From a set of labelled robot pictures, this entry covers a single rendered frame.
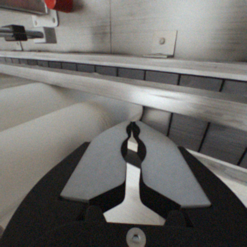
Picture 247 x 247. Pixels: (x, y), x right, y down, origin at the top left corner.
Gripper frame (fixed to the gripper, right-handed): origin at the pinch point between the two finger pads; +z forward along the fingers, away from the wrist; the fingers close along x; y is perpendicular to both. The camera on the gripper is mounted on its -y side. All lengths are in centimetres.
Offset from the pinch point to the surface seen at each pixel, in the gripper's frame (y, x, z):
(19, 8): -11.9, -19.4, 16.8
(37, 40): -6.9, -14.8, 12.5
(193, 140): 3.1, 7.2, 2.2
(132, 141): 3.8, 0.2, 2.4
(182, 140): 3.6, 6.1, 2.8
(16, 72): -3.4, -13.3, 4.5
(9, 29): -7.9, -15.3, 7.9
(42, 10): -12.2, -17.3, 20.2
